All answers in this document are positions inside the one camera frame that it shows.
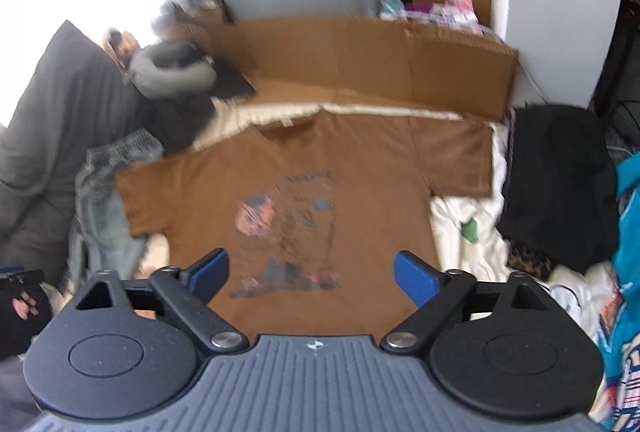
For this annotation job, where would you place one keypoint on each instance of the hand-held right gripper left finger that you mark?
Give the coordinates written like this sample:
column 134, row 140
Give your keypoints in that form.
column 210, row 272

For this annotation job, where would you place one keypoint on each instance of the colourful packets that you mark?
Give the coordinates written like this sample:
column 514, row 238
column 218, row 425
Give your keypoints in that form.
column 445, row 18

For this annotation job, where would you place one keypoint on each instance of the dark grey bed pillow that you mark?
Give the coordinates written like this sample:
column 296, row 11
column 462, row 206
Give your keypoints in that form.
column 55, row 127

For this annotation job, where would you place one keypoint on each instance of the grey neck pillow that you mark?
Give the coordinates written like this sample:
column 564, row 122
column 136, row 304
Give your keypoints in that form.
column 170, row 72

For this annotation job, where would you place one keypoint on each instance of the flat cardboard sheet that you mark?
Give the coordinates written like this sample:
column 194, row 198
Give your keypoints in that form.
column 375, row 57

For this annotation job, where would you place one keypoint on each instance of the white board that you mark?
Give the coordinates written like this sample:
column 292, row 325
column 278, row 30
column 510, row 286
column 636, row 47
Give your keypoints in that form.
column 555, row 2

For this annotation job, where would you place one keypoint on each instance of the teal printed blanket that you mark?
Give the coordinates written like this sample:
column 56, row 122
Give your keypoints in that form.
column 627, row 262

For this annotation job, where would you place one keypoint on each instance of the black paw-print clothing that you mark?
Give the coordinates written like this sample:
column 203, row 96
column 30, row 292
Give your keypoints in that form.
column 22, row 312

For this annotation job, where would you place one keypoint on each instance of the black garment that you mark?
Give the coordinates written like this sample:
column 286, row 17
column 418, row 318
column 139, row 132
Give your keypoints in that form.
column 190, row 117

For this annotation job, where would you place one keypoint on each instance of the leopard print cloth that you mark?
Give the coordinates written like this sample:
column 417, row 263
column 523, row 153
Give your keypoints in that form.
column 527, row 262

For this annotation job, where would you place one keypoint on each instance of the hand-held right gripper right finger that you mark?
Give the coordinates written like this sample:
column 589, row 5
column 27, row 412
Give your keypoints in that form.
column 417, row 277

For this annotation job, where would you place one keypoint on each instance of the brown printed t-shirt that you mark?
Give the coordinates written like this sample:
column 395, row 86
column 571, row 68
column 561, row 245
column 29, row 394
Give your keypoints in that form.
column 375, row 192

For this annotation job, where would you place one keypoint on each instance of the cream printed bed sheet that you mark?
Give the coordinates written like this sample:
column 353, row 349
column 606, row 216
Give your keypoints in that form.
column 460, row 252

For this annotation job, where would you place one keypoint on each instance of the black knit clothes pile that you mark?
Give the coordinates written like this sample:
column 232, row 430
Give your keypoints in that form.
column 555, row 182

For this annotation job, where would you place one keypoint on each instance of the teal cup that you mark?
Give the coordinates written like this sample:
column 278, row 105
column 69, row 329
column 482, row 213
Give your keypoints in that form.
column 392, row 2

